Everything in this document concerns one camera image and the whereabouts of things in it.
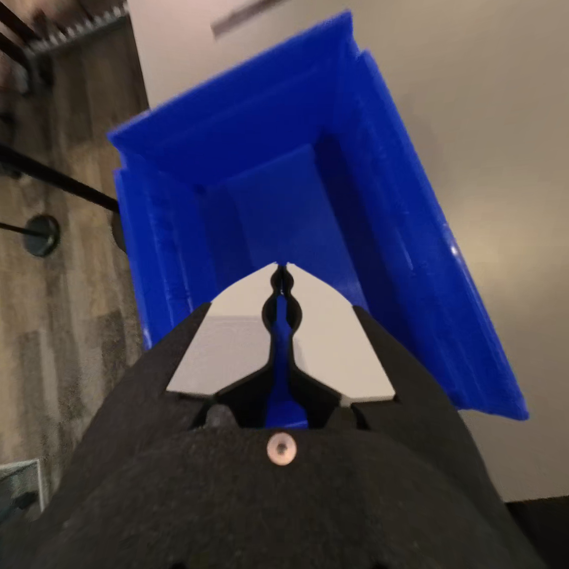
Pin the blue plastic bin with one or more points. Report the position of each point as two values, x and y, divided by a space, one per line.
275 200

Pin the black round floor foot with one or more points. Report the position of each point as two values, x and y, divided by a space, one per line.
42 235

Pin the black metal bar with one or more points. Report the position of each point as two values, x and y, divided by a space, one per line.
57 178

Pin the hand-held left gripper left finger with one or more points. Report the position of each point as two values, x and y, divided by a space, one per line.
231 342

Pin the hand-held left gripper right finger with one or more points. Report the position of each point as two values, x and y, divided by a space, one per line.
338 351

